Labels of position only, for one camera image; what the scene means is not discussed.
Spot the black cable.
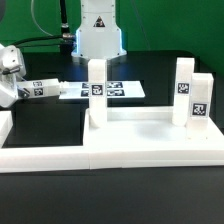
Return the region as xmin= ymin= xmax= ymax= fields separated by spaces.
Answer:
xmin=9 ymin=32 xmax=76 ymax=56

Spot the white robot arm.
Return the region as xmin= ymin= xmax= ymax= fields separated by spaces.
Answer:
xmin=0 ymin=0 xmax=126 ymax=108

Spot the grey thin cable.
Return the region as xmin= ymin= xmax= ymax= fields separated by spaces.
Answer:
xmin=30 ymin=0 xmax=54 ymax=37

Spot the fiducial marker plate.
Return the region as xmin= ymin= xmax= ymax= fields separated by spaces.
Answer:
xmin=59 ymin=81 xmax=145 ymax=99

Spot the white U-shaped fence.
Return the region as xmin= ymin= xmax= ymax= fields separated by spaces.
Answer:
xmin=0 ymin=111 xmax=224 ymax=173

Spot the white desk top tray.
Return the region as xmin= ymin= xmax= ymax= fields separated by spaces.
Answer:
xmin=83 ymin=106 xmax=224 ymax=148

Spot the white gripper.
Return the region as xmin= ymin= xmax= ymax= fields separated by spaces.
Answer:
xmin=0 ymin=44 xmax=30 ymax=108

